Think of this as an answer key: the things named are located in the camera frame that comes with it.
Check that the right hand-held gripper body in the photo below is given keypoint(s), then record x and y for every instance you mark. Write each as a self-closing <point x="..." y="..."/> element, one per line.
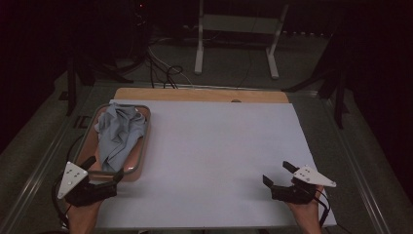
<point x="293" y="194"/>

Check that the light blue shirt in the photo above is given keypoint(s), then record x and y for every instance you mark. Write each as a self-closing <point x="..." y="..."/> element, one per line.
<point x="118" y="133"/>

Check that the dark floor bracket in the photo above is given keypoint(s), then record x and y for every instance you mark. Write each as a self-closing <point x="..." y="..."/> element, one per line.
<point x="81" y="122"/>

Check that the white table cover sheet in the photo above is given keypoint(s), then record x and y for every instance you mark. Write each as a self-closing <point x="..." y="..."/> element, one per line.
<point x="214" y="146"/>

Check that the person's right hand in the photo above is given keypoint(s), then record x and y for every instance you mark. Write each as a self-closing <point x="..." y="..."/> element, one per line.
<point x="308" y="216"/>

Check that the person's left hand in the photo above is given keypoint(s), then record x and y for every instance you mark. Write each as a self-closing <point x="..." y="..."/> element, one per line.
<point x="82" y="219"/>

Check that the black stand legs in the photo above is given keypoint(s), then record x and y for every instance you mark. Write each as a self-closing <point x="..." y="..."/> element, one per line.
<point x="71" y="87"/>
<point x="339" y="104"/>

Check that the pink plastic basket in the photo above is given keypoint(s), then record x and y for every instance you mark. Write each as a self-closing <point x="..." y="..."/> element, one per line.
<point x="139" y="159"/>

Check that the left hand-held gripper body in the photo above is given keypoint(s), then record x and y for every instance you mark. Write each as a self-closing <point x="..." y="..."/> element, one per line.
<point x="92" y="193"/>

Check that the white metal stand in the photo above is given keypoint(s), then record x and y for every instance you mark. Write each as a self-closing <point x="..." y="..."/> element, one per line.
<point x="198" y="48"/>

